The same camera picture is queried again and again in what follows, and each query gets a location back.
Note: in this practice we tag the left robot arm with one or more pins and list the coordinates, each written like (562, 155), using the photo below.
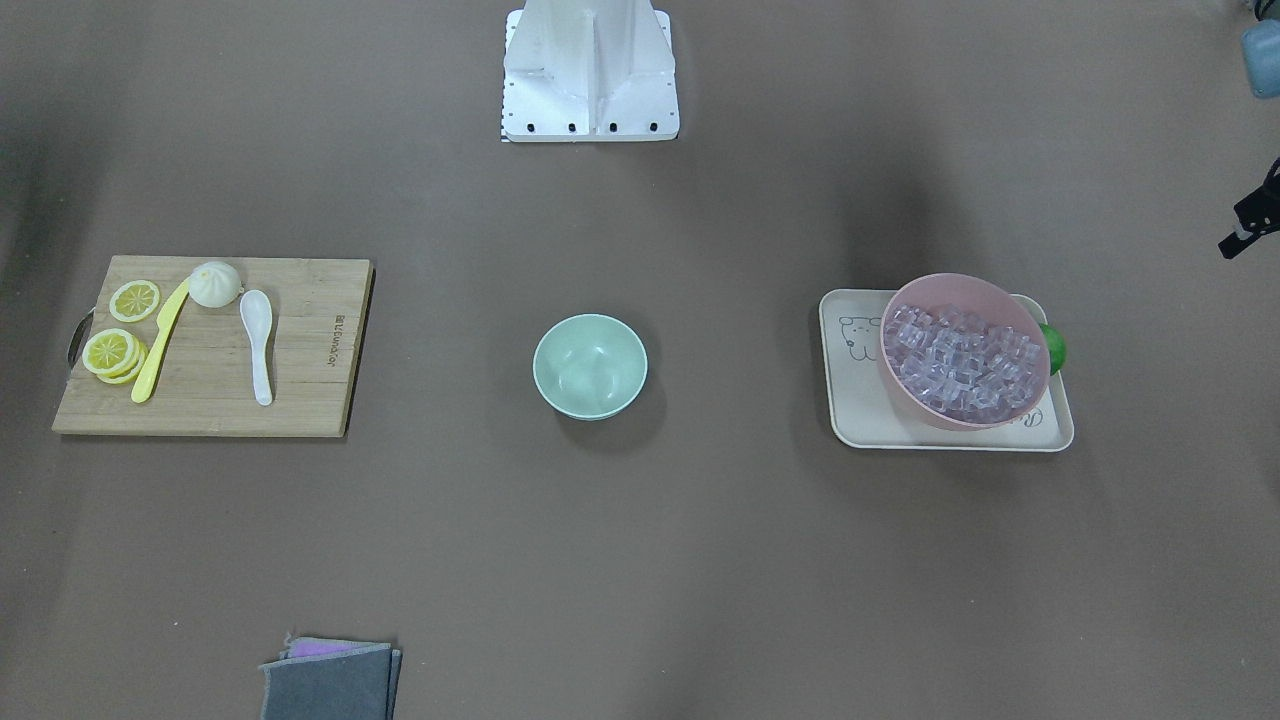
(1260, 49)

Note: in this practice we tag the mint green bowl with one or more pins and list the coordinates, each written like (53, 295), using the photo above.
(590, 367)

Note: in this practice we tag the clear ice cubes pile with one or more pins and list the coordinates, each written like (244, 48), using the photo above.
(957, 364)

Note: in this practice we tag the pink bowl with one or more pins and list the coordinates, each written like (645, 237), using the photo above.
(972, 294)

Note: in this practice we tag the white ceramic spoon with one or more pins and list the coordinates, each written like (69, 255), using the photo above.
(257, 318)

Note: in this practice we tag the cream rabbit tray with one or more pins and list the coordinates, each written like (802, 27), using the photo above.
(862, 410)

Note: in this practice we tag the green lime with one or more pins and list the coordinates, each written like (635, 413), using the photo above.
(1055, 347)

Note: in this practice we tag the bamboo cutting board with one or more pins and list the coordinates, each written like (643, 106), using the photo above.
(204, 385)

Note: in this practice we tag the purple cloth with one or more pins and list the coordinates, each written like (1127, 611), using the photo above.
(299, 647)

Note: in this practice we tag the lower lemon slice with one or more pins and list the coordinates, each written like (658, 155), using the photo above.
(127, 375)

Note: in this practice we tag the yellow plastic knife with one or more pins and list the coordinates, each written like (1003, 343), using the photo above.
(167, 316)

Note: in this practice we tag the single lemon slice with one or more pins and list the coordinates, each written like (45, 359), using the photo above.
(135, 300)

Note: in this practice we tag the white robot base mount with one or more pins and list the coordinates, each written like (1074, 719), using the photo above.
(589, 72)

